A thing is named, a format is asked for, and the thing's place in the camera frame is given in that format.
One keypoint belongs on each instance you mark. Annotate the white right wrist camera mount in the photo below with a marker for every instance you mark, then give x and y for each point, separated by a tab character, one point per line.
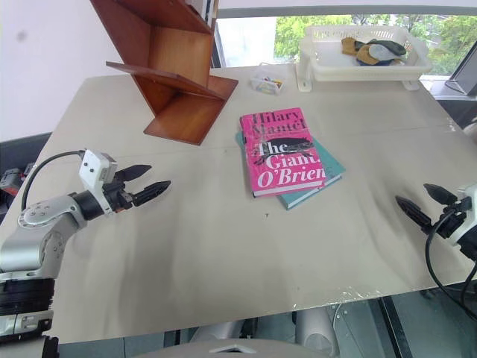
468	192

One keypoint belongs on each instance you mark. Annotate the grey robot torso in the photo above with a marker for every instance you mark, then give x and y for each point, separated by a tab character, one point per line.
231	348

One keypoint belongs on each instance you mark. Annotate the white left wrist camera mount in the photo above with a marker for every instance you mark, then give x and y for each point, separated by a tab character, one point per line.
93	166

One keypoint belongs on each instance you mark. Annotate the small clear plastic box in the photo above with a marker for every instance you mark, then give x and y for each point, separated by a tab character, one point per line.
267	83

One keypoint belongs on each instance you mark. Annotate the pink hardcover book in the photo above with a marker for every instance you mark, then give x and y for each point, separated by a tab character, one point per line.
281	153

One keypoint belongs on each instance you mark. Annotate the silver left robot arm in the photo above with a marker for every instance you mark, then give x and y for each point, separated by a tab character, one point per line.
35	231

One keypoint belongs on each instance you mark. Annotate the wooden slanted book rack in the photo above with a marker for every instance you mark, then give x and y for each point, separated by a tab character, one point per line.
175	48

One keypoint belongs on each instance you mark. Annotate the dark green sock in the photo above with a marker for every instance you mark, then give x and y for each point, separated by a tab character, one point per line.
389	46

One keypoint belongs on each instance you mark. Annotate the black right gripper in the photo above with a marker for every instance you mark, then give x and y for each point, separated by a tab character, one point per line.
455	216

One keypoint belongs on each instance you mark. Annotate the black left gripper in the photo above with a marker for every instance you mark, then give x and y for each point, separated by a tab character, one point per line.
117	197

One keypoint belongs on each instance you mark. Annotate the mustard yellow sock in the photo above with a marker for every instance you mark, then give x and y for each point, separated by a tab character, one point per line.
350	45

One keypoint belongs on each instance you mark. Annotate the grey rounded robot leg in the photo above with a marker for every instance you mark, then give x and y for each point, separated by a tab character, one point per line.
316	330

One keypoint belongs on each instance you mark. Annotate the teal hardcover book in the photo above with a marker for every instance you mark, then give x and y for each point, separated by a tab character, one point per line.
328	164

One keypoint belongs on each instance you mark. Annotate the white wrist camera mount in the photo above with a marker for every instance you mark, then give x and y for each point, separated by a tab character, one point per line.
93	166
468	192

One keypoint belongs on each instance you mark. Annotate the grey white sock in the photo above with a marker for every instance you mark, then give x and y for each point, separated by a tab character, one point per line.
380	53

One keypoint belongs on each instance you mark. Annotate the red and black device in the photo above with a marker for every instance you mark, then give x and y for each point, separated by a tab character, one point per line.
11	181

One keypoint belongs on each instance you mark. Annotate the black side desk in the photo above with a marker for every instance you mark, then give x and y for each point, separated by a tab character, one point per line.
452	106

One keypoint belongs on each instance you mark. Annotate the dark framed screen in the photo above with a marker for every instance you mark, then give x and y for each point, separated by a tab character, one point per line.
466	76

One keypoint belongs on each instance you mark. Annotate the white plastic basket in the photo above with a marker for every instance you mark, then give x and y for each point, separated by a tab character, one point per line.
328	61

